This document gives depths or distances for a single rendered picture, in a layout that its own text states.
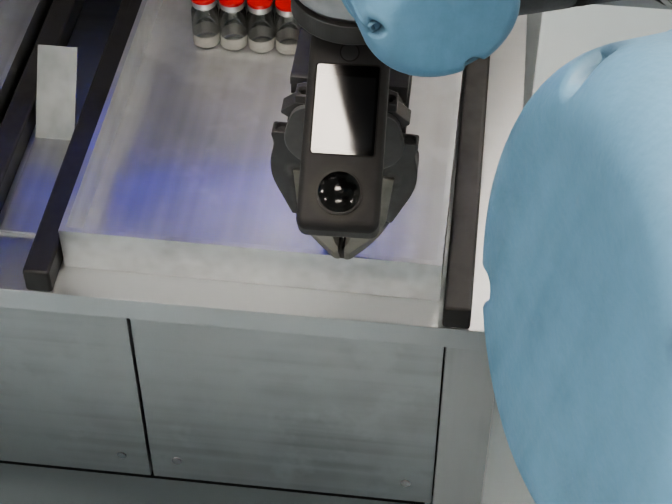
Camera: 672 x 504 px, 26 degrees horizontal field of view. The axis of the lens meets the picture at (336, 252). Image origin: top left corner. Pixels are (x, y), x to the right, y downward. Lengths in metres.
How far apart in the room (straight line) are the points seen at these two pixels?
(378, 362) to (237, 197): 0.61
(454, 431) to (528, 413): 1.37
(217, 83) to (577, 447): 0.85
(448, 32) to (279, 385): 1.06
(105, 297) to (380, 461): 0.83
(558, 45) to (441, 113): 1.53
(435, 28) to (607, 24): 2.07
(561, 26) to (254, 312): 1.78
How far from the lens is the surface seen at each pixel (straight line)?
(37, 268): 1.00
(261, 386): 1.69
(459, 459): 1.76
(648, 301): 0.29
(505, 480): 1.98
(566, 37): 2.67
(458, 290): 0.97
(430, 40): 0.66
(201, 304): 0.99
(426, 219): 1.04
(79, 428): 1.83
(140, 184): 1.07
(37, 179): 1.09
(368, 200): 0.80
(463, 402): 1.68
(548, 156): 0.32
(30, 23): 1.18
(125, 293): 1.00
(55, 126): 1.12
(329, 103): 0.82
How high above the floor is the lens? 1.61
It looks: 46 degrees down
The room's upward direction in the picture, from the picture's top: straight up
